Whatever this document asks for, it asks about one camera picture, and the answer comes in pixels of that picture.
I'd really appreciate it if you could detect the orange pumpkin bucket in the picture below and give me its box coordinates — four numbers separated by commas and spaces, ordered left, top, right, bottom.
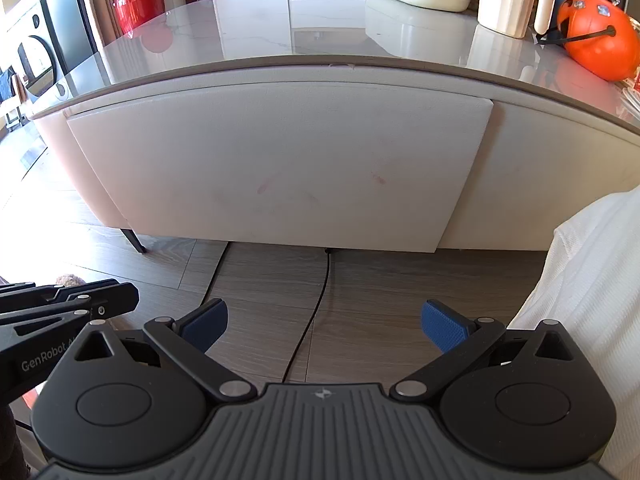
537, 0, 640, 82

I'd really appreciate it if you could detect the black floor cable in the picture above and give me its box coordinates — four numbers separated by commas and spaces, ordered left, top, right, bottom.
282, 247, 335, 383

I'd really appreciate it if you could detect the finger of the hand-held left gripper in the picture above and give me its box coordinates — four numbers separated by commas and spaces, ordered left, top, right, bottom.
0, 282, 67, 308
0, 283, 141, 339

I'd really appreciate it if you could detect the white appliance with round window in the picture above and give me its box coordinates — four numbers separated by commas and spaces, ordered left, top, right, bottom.
15, 0, 71, 103

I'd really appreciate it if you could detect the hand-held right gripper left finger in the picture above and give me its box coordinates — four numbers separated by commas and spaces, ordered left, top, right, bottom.
74, 298, 257, 405

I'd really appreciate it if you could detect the dark cloth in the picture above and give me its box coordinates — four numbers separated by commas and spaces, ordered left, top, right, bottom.
0, 405, 33, 480

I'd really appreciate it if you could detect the white oval table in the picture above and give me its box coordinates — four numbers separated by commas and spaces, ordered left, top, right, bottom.
27, 0, 640, 254

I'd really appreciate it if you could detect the white textured garment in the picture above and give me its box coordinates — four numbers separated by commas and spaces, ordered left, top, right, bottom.
507, 192, 640, 480

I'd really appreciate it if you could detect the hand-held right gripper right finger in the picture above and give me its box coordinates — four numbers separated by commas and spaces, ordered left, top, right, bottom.
391, 300, 575, 403

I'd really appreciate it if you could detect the blue cloth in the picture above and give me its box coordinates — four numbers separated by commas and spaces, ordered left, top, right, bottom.
0, 67, 16, 107

